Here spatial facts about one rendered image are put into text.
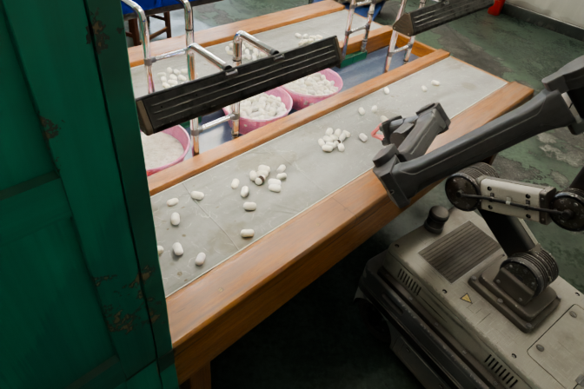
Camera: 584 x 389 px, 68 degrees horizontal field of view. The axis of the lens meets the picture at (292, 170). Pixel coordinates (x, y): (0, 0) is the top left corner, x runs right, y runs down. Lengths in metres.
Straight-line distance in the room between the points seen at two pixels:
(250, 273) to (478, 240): 0.94
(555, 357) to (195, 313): 1.04
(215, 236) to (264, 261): 0.16
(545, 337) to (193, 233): 1.07
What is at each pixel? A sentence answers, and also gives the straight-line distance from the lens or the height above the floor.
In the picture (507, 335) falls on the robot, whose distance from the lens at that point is 1.50.
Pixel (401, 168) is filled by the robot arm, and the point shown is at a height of 1.09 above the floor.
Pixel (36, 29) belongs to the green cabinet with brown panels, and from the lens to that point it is 0.41.
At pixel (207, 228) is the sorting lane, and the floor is 0.74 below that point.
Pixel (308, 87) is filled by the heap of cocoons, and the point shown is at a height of 0.74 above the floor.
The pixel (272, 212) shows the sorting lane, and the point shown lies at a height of 0.74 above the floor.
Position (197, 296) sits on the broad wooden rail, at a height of 0.76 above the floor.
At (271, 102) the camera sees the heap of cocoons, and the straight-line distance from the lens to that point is 1.65.
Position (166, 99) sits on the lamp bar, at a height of 1.10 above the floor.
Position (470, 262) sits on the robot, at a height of 0.47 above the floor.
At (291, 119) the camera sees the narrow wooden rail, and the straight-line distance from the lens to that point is 1.51.
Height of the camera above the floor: 1.60
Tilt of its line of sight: 40 degrees down
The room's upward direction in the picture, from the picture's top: 8 degrees clockwise
